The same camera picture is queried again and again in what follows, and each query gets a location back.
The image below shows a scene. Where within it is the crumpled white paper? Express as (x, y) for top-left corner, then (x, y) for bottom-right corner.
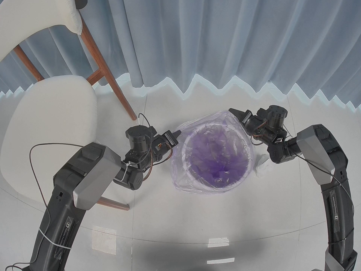
(255, 154), (272, 178)

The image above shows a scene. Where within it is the purple plastic bag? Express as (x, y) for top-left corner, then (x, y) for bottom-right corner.
(171, 110), (259, 194)

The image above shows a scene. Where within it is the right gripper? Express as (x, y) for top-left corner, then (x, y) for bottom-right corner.
(239, 109), (265, 137)

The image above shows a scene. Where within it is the pale blue curtain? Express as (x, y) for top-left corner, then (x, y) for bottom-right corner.
(0, 0), (361, 109)

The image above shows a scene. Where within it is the white chair with wooden legs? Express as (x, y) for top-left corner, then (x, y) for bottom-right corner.
(0, 0), (138, 212)

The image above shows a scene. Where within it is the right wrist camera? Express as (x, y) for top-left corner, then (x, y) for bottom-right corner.
(255, 107), (270, 121)

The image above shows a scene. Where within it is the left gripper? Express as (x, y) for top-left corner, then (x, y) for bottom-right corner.
(153, 130), (179, 155)

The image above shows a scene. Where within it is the black cable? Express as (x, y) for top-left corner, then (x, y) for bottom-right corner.
(282, 124), (356, 236)
(0, 113), (151, 269)

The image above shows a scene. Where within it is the white trash bin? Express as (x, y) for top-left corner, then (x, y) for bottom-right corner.
(181, 123), (252, 193)

